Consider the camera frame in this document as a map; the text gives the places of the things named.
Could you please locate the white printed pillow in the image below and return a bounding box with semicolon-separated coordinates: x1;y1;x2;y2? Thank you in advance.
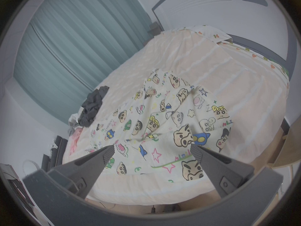
179;25;233;44

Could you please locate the grey bedside table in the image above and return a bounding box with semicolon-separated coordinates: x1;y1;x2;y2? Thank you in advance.
148;21;163;36

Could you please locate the pale wooden chair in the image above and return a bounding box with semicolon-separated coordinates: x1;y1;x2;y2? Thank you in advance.
270;120;301;181

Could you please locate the bed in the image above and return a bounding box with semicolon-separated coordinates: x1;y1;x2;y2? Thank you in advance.
62;0;298;208

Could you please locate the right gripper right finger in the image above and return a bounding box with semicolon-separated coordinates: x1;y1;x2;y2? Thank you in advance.
190;145;255;200

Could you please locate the grey garment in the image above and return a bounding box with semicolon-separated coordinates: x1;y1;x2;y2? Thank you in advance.
68;120;79;136

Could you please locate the white garment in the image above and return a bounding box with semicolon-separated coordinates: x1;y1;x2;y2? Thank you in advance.
69;113;81;126

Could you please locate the black chest of drawers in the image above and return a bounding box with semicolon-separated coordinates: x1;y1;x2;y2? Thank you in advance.
41;136;69;171

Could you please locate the white printed pyjama top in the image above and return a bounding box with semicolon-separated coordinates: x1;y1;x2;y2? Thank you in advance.
86;68;234;182

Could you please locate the black garment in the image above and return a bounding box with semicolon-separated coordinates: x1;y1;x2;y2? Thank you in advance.
78;86;110;128

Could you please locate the pink garment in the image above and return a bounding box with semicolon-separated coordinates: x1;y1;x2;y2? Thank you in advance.
69;129;83;155

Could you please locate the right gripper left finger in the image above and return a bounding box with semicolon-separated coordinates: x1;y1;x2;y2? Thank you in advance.
48;145;116;199

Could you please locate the blue-green curtain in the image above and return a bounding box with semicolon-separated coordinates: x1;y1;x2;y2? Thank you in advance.
13;0;153;124

